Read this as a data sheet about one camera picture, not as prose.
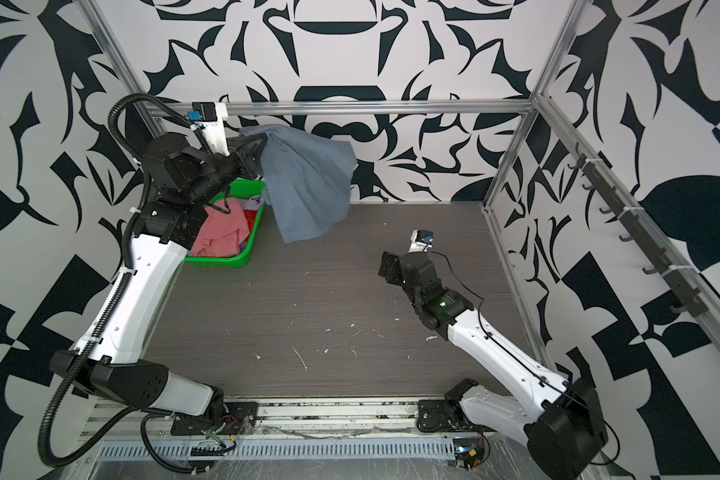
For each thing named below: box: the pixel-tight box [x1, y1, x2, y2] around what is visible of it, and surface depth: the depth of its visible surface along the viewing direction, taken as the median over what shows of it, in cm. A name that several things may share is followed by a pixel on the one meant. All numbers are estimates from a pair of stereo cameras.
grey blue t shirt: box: [240, 124, 357, 243], surface depth 69 cm
